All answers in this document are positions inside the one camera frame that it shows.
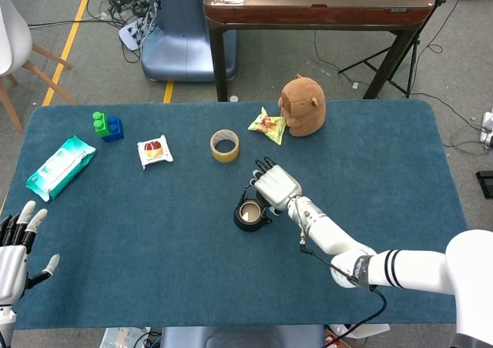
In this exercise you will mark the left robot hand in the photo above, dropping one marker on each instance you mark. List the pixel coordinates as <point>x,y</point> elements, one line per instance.
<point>11,263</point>

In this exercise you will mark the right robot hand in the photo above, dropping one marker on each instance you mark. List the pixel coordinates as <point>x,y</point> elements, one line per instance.
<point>277,188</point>

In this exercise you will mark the black cast iron teapot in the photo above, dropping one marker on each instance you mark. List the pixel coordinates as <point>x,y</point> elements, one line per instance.
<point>246,226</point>

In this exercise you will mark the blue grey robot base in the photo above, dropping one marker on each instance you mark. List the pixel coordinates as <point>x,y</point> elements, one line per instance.
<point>239,338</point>

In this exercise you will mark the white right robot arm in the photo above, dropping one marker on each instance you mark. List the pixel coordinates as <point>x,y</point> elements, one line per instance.
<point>346,244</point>

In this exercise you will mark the yellow tape roll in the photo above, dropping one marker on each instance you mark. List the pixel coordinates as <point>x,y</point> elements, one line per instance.
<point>224,156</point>

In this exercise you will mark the yellow snack bag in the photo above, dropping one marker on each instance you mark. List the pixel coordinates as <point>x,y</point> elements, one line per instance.
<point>269,126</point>

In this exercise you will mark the brown capybara plush toy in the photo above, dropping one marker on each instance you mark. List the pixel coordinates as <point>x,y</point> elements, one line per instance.
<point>304,113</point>

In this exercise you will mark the teal wet wipes pack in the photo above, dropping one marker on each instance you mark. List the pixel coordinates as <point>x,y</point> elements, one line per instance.
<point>58,167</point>

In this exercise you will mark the white snack packet red print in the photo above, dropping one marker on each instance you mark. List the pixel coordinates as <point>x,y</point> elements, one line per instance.
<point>154,151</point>

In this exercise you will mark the blue table mat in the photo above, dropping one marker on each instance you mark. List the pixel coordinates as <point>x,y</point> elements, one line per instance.
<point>173,267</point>

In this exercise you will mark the green toy building block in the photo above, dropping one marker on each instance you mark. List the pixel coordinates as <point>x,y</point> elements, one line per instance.
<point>101,126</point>

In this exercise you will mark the white plastic bag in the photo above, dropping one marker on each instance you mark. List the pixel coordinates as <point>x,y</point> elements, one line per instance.
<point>362,328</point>

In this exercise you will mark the blue toy building block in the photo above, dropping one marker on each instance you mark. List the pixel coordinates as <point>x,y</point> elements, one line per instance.
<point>115,132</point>

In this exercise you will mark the brown mahjong table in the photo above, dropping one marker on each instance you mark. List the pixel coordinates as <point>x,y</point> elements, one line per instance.
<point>308,15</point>

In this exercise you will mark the black tripod stand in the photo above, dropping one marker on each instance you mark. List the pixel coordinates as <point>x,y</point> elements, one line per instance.
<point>415,45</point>

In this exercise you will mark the black box on floor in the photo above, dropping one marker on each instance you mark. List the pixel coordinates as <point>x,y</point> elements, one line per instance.
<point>486,184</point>

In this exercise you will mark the white chair wooden legs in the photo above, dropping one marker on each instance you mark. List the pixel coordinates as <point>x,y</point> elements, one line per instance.
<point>11,36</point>

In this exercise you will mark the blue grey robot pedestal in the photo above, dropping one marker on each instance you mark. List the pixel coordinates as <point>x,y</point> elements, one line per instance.
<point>181,36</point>

